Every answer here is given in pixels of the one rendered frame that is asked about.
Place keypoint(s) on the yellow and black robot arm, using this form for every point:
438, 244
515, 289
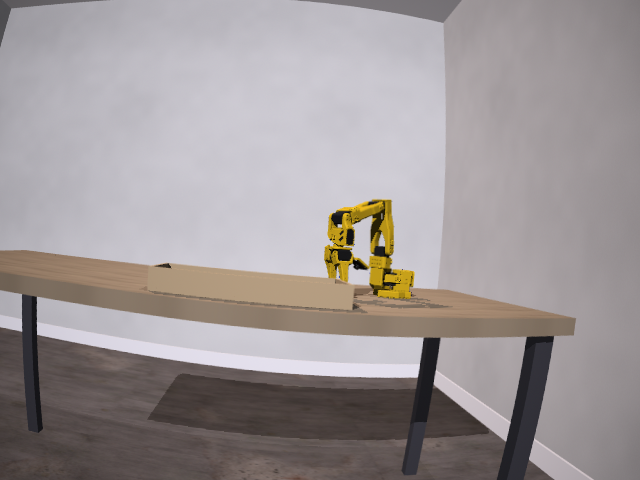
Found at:
382, 222

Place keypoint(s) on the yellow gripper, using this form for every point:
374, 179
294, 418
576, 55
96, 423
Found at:
342, 257

